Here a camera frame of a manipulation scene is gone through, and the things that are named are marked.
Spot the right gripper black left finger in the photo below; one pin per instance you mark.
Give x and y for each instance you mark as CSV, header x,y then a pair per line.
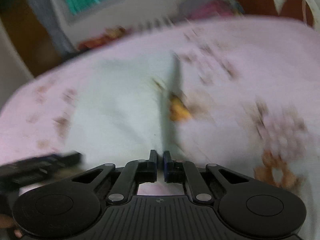
x,y
132,175

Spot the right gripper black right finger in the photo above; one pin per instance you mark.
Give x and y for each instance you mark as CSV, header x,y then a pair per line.
x,y
187,174

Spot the white small garment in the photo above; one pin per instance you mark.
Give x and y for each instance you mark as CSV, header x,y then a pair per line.
x,y
122,113

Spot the stack of folded clothes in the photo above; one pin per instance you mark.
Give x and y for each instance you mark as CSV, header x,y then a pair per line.
x,y
203,9

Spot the pink floral bed sheet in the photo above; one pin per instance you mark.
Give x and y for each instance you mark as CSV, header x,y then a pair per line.
x,y
245,84

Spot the brown wooden door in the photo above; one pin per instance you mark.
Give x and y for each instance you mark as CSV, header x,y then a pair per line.
x,y
30,39

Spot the red floral blanket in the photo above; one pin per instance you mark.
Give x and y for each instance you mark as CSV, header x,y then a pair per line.
x,y
108,36

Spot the grey striped pillow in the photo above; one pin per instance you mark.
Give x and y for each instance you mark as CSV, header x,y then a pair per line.
x,y
153,24

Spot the grey left curtain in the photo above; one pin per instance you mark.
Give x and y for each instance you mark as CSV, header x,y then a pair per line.
x,y
45,14

